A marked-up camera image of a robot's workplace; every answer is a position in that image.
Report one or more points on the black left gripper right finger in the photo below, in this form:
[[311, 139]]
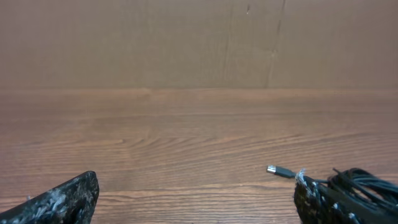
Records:
[[352, 196]]

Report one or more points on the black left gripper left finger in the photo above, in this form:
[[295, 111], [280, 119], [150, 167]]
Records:
[[72, 202]]

